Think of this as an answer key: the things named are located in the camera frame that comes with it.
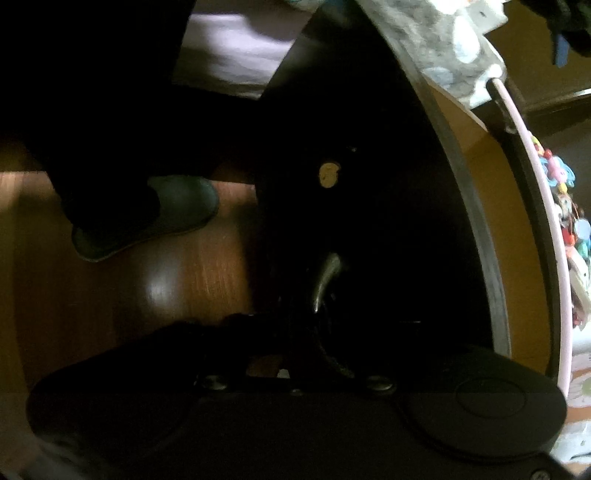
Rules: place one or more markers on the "blue pink toy rattle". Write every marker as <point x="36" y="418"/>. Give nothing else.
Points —
<point x="558" y="173"/>

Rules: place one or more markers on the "dark slipper shoe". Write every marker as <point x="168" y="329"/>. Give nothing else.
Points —
<point x="137" y="214"/>

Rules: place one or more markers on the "lavender bed sheet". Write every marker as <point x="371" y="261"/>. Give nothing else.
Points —
<point x="237" y="54"/>

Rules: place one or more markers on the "grey spotted blanket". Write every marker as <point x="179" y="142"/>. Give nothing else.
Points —
<point x="384" y="49"/>

